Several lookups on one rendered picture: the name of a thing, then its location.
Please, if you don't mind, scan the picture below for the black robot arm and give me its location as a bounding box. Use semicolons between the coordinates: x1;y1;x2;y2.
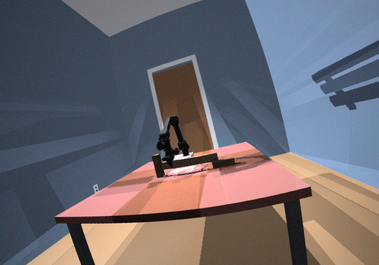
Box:
156;116;190;156

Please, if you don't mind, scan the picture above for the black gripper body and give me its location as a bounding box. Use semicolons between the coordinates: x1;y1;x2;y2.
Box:
162;147;175;162

